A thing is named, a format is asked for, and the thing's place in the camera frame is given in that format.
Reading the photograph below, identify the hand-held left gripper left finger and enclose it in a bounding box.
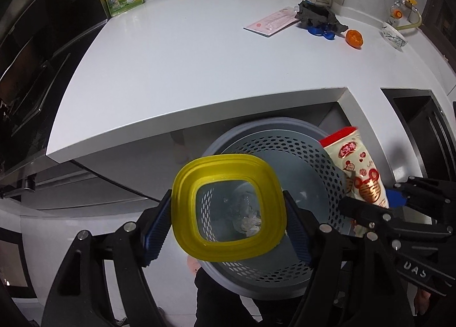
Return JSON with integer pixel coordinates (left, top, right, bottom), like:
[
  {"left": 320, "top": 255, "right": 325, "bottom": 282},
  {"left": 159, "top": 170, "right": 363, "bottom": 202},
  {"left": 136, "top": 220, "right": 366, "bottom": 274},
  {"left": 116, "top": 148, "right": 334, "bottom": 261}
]
[{"left": 41, "top": 190, "right": 172, "bottom": 327}]

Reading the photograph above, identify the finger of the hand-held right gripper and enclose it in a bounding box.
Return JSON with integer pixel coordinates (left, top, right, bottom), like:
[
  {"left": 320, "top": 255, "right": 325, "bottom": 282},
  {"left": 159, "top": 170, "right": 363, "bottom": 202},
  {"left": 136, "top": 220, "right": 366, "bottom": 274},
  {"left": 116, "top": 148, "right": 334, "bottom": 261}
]
[
  {"left": 386, "top": 176, "right": 456, "bottom": 209},
  {"left": 338, "top": 197, "right": 398, "bottom": 235}
]

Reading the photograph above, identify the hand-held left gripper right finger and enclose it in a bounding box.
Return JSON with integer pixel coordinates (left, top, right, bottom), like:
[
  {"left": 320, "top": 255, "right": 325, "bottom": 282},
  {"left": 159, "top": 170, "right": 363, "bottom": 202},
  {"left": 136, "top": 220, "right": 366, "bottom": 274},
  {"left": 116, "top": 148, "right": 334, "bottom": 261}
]
[{"left": 282, "top": 190, "right": 407, "bottom": 327}]

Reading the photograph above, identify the yellow plastic lid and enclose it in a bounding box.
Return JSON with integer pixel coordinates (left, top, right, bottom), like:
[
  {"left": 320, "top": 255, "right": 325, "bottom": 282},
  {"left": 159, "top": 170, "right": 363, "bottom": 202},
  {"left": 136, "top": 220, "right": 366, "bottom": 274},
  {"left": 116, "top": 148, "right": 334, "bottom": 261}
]
[{"left": 171, "top": 155, "right": 287, "bottom": 263}]

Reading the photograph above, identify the red and cream snack wrapper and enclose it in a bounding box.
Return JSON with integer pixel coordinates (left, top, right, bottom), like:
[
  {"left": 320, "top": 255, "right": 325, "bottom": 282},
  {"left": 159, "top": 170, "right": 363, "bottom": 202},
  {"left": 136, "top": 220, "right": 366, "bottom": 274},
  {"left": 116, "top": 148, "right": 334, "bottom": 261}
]
[{"left": 319, "top": 127, "right": 390, "bottom": 238}]

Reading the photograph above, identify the brownish paper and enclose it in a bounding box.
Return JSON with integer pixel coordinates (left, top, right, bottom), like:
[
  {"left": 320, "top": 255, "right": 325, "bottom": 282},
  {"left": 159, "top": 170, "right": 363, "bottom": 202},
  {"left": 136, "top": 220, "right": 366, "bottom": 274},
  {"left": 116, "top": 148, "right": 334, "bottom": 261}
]
[{"left": 235, "top": 215, "right": 265, "bottom": 236}]

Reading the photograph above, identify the grey perforated waste basket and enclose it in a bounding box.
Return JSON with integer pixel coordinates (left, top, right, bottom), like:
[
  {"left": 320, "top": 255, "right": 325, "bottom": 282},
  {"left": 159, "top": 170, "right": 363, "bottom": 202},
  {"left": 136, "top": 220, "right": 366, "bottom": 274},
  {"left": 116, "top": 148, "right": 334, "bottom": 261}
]
[{"left": 195, "top": 117, "right": 351, "bottom": 301}]

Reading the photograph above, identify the person's right hand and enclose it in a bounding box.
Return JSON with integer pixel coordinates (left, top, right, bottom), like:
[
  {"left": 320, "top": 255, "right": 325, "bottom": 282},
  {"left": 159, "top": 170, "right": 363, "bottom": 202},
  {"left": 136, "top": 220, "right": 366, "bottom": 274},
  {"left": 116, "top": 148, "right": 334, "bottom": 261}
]
[{"left": 414, "top": 279, "right": 434, "bottom": 315}]

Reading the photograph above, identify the dark steel sink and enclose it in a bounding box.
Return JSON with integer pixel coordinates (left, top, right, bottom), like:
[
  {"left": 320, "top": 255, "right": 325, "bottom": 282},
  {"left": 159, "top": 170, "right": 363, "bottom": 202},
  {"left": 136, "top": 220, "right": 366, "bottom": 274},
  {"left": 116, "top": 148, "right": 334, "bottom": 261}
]
[{"left": 380, "top": 88, "right": 456, "bottom": 185}]

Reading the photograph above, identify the clear glass mug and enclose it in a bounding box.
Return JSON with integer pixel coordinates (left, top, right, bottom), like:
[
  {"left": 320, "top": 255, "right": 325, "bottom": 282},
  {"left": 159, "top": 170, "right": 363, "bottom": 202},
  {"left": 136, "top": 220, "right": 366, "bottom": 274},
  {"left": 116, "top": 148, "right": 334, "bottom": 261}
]
[{"left": 381, "top": 21, "right": 407, "bottom": 52}]

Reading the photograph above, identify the orange plastic cap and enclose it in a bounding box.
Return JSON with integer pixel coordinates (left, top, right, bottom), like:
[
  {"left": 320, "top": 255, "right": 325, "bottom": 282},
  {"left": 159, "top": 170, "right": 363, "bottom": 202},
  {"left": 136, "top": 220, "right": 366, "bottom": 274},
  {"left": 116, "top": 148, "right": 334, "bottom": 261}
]
[{"left": 345, "top": 30, "right": 365, "bottom": 48}]

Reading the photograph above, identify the black crumpled cloth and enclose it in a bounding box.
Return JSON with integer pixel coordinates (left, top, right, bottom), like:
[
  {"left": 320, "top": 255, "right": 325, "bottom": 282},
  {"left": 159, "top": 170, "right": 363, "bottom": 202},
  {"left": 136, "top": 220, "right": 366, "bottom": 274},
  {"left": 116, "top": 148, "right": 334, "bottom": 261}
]
[{"left": 295, "top": 0, "right": 348, "bottom": 34}]

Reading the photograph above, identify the flat pink box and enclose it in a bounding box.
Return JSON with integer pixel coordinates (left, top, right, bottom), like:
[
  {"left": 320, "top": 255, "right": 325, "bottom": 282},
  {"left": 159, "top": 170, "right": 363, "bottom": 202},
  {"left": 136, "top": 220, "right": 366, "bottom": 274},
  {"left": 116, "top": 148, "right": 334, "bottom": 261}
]
[{"left": 244, "top": 6, "right": 302, "bottom": 36}]

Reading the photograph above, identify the gas valve with yellow handle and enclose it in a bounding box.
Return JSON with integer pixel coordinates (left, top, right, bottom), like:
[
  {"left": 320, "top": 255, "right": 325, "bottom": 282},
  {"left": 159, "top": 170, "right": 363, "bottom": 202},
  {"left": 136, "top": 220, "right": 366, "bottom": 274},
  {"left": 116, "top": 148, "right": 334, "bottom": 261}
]
[{"left": 388, "top": 0, "right": 423, "bottom": 31}]

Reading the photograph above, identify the blue plastic ring piece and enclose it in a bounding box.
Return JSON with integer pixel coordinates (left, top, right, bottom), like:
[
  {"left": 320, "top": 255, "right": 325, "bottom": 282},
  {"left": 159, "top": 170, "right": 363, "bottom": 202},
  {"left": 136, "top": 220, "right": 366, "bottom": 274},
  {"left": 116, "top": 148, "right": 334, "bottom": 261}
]
[{"left": 307, "top": 24, "right": 337, "bottom": 41}]

